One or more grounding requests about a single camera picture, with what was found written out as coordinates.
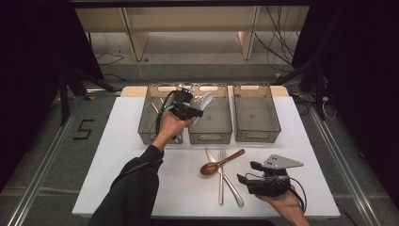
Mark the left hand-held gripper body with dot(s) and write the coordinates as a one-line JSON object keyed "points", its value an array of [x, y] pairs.
{"points": [[182, 100]]}

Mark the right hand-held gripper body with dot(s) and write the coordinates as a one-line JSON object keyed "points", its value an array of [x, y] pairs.
{"points": [[269, 186]]}

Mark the white ceramic spoon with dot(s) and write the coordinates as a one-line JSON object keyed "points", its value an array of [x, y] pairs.
{"points": [[208, 100]]}

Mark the silver metal knife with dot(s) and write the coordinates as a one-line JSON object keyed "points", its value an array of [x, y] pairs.
{"points": [[239, 201]]}

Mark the smoky transparent plastic bin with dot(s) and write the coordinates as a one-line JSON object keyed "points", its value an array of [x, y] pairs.
{"points": [[147, 125], [255, 117], [216, 122]]}

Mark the silver metal fork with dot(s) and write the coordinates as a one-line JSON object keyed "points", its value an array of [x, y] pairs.
{"points": [[221, 197]]}

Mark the brown wooden spoon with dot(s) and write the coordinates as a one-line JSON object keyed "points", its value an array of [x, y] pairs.
{"points": [[209, 169]]}

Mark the person's right hand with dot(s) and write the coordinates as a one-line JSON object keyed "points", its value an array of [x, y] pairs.
{"points": [[282, 204]]}

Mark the person's left hand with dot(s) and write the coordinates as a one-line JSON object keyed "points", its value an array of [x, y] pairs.
{"points": [[171, 127]]}

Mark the white table cover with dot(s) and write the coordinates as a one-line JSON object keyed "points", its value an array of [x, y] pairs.
{"points": [[125, 132]]}

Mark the beige wooden desk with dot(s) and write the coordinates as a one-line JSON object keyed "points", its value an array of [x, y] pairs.
{"points": [[188, 19]]}

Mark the black metal stand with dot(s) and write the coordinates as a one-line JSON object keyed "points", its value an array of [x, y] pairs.
{"points": [[64, 100], [320, 94]]}

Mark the black overhead beam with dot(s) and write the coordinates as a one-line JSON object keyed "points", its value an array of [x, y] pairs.
{"points": [[188, 3]]}

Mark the black curtain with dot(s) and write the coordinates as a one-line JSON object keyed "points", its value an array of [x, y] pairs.
{"points": [[360, 62], [31, 62]]}

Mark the long aluminium floor rail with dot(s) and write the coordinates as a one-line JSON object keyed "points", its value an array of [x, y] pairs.
{"points": [[345, 169], [40, 175]]}

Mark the short aluminium floor rail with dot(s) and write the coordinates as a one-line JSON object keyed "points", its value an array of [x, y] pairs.
{"points": [[103, 92]]}

